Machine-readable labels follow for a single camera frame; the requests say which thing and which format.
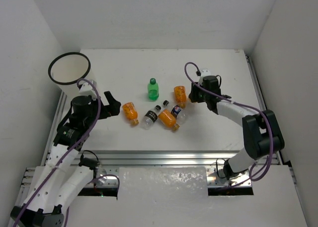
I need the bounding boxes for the orange bottle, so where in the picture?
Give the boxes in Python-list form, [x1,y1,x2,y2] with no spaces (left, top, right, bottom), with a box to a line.
[174,85,187,108]
[122,102,139,126]
[158,109,179,132]

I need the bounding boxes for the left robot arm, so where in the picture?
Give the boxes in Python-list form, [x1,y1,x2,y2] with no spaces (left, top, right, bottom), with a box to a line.
[10,91,121,227]

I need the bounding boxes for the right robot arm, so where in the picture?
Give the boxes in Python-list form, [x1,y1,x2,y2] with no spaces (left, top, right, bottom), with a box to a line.
[189,76,285,180]

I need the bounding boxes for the white bin with black rim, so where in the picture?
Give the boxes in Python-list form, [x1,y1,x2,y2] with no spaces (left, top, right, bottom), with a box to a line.
[48,52,96,101]

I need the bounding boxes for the clear bottle with blue label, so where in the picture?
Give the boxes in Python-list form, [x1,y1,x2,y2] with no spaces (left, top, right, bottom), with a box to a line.
[171,105,188,125]

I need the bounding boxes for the clear bottle with black label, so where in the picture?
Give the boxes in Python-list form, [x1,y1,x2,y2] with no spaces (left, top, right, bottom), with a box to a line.
[142,105,161,130]

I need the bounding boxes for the green plastic bottle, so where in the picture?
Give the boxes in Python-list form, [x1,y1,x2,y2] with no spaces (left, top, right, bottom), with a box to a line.
[147,78,159,101]

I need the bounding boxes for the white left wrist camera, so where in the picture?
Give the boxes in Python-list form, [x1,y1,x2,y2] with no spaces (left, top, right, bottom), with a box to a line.
[79,82,97,100]

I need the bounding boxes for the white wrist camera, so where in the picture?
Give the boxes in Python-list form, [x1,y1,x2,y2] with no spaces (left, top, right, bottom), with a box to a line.
[79,82,97,100]
[196,69,211,85]

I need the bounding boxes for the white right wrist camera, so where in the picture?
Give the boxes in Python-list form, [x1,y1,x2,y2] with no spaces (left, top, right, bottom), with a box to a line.
[196,69,211,85]

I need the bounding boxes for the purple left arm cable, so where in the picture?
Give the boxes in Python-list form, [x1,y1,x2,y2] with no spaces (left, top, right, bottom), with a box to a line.
[12,78,120,227]

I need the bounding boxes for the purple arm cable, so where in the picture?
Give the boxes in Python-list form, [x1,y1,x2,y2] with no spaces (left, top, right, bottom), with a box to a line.
[184,62,275,188]
[12,78,120,227]

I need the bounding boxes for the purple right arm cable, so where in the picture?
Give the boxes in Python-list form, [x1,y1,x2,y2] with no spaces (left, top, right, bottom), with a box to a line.
[184,62,275,188]

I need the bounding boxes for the aluminium rail frame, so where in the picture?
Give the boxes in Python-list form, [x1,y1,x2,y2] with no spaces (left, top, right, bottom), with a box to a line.
[7,50,296,227]

